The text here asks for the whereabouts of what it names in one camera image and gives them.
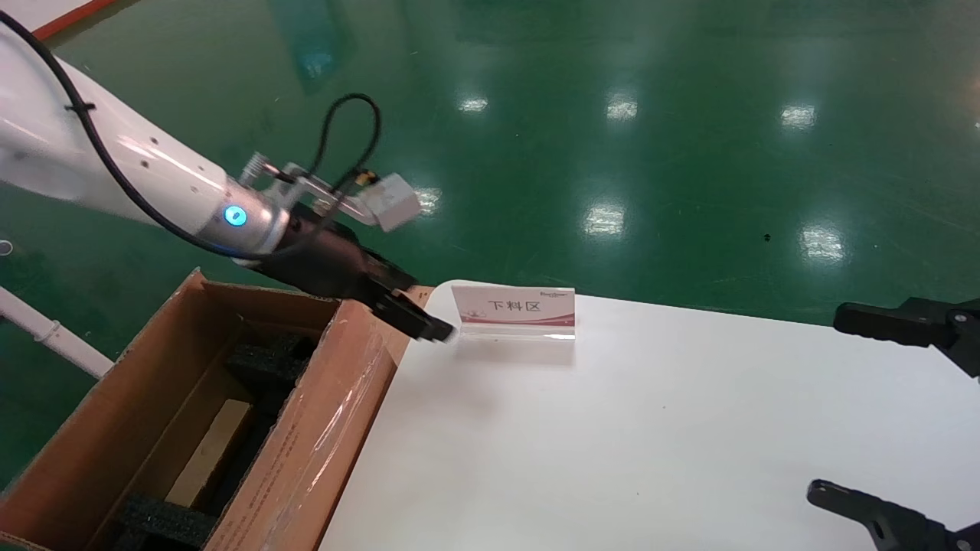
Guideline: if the large cardboard box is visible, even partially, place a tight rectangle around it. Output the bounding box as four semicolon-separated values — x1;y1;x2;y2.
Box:
0;268;399;551

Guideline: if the white red table sign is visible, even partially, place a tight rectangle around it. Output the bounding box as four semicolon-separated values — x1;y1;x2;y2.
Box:
450;285;577;341

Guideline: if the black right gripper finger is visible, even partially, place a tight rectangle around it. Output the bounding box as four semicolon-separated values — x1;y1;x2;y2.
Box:
805;481;980;551
833;298;980;380

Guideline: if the silver camera mount bracket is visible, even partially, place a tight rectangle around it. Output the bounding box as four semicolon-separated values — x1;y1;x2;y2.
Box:
243;153;377;219

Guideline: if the black foam insert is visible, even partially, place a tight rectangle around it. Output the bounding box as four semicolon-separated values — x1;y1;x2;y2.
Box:
115;494;219;551
222;328;322;387

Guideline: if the white plastic pipe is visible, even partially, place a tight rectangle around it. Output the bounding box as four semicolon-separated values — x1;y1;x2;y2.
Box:
0;287;116;380

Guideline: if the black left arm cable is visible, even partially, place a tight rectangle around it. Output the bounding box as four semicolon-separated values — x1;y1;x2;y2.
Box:
0;11;382;261

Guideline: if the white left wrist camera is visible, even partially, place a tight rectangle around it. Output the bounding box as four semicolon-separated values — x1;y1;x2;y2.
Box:
360;173;422;233

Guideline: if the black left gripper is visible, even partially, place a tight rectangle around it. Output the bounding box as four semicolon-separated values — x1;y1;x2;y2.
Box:
253;210;456;343

